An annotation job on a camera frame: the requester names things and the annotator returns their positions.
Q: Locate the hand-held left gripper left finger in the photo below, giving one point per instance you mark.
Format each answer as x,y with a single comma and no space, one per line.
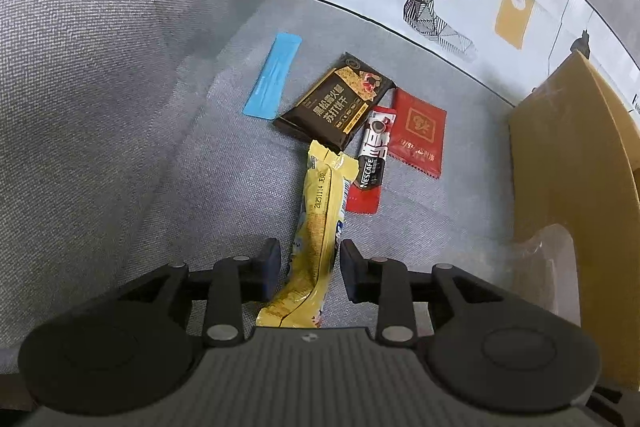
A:
272,265

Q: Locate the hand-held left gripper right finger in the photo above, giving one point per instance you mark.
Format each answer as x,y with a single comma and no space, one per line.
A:
348,268

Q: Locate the yellow snack packet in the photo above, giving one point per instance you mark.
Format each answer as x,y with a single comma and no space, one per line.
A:
315,227

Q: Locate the red coffee stick packet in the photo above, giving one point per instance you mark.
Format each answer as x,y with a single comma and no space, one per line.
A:
370,169

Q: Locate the red square packet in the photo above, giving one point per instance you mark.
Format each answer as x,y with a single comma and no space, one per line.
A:
417,132

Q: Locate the dark brown cracker packet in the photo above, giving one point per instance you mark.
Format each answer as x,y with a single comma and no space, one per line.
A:
335,104

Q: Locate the light blue stick packet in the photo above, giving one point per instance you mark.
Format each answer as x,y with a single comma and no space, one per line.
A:
272,77

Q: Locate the brown cardboard box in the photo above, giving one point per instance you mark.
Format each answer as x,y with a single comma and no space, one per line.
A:
575,157

